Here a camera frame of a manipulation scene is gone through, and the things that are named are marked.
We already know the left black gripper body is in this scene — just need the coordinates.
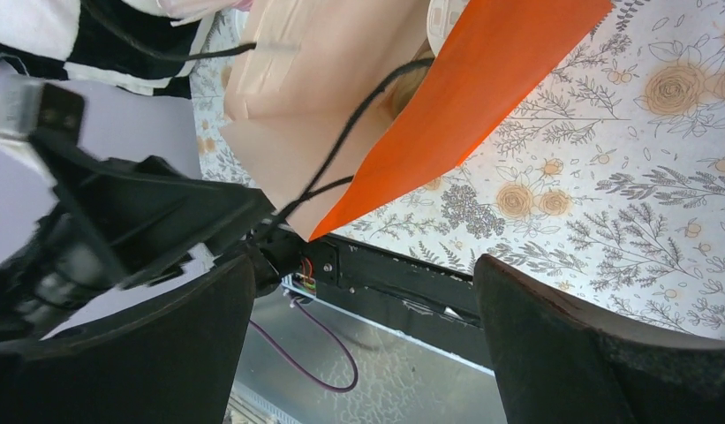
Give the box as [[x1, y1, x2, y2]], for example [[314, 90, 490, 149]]
[[0, 76, 200, 346]]

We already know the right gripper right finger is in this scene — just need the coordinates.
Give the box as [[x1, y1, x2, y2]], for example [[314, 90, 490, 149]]
[[473, 255, 725, 423]]

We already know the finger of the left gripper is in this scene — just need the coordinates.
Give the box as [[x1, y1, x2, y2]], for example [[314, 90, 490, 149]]
[[31, 129, 273, 288]]

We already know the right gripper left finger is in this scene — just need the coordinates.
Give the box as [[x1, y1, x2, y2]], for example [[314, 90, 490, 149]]
[[0, 256, 255, 423]]

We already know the orange paper bag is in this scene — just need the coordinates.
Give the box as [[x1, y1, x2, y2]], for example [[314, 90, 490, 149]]
[[221, 1, 611, 240]]

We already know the black white checkered pillow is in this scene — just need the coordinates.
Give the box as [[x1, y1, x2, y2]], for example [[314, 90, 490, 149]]
[[0, 1, 215, 98]]

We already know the floral tablecloth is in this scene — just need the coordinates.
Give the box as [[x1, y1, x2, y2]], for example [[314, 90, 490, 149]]
[[189, 0, 725, 344]]

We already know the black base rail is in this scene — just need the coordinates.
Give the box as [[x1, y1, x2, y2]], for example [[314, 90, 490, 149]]
[[245, 224, 495, 370]]

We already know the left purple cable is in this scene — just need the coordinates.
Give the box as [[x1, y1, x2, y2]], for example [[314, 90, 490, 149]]
[[247, 295, 360, 394]]

